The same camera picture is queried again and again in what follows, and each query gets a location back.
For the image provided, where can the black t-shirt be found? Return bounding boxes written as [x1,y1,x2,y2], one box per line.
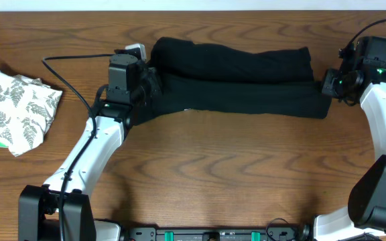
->
[137,37,331,125]

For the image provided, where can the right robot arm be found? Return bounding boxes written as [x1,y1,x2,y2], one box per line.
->
[312,68,386,240]

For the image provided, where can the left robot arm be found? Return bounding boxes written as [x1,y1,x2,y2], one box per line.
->
[18,46,161,240]

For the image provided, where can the white fern-print fabric bag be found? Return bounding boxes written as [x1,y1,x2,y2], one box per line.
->
[0,71,62,157]

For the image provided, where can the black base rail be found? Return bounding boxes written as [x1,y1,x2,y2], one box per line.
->
[94,219,386,241]

